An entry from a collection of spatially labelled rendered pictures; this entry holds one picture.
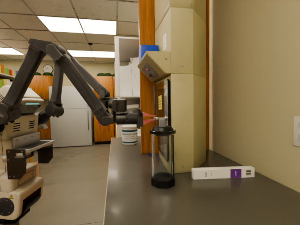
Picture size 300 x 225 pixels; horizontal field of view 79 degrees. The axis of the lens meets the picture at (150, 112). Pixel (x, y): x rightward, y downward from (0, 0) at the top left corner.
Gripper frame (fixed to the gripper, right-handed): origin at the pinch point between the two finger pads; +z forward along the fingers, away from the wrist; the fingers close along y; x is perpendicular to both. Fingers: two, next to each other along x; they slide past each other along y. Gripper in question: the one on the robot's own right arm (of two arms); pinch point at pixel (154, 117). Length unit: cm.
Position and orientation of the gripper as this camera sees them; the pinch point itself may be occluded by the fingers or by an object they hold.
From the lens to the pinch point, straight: 93.9
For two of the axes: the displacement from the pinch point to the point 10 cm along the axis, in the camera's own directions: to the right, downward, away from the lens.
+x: -1.9, -0.4, 9.8
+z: 9.8, -0.2, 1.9
